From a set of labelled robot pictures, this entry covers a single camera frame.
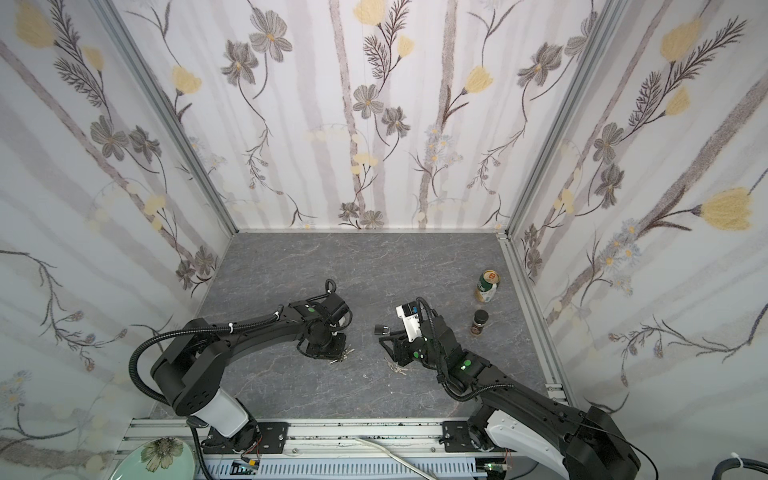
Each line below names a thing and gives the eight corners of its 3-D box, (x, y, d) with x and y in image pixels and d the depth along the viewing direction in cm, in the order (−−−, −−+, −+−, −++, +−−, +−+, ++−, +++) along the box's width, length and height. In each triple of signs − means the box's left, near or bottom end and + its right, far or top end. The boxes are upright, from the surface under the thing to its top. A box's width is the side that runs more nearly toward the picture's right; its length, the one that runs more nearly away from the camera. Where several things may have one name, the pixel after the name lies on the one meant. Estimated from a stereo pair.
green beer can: (473, 300, 103) (482, 282, 94) (476, 286, 106) (484, 267, 98) (489, 305, 102) (499, 287, 93) (491, 290, 105) (501, 272, 97)
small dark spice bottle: (470, 336, 94) (478, 321, 86) (468, 324, 96) (475, 309, 89) (481, 336, 94) (490, 321, 86) (479, 324, 97) (487, 309, 89)
